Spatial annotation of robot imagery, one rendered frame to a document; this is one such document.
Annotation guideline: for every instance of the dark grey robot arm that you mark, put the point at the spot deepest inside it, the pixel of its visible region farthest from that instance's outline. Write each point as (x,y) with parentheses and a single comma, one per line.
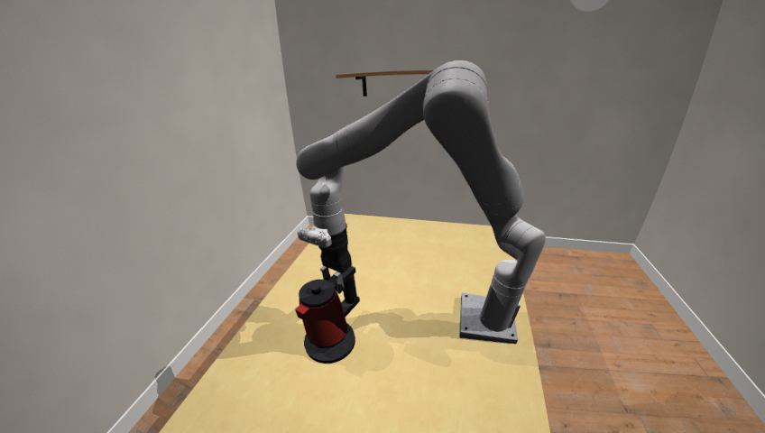
(456,111)

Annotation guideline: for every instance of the black round disc with center stud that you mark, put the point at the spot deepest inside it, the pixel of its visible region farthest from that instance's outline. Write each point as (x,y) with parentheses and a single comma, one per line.
(331,355)

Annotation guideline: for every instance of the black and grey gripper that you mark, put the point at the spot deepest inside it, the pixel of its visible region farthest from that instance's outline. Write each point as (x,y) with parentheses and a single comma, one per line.
(334,255)

